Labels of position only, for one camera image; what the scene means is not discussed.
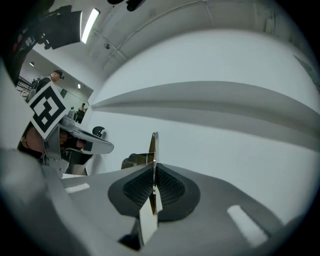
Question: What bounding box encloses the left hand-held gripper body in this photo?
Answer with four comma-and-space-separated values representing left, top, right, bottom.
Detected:
27, 80, 79, 179

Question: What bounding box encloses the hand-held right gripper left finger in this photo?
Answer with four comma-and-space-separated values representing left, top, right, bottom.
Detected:
61, 162, 155, 256

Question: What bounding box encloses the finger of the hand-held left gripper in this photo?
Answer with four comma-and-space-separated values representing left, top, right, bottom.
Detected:
72, 129, 115, 156

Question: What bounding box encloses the plastic-wrapped black office chair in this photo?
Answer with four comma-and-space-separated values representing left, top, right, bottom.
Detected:
91, 125, 107, 139

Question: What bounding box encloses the black head-mounted camera rig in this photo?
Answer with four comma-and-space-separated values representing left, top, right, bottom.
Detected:
106, 0, 147, 12

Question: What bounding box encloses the long ceiling light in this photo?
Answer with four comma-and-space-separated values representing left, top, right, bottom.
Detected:
80, 7, 102, 46

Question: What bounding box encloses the person's left forearm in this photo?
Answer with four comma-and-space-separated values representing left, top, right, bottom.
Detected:
17, 123, 46, 161

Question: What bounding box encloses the black chest-mounted monitor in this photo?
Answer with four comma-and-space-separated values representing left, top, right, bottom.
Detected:
37, 9, 84, 51

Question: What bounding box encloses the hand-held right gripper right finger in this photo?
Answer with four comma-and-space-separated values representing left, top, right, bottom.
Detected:
142, 163, 285, 256

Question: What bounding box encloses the person's left hand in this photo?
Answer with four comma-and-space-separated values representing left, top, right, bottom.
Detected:
60, 135, 87, 151

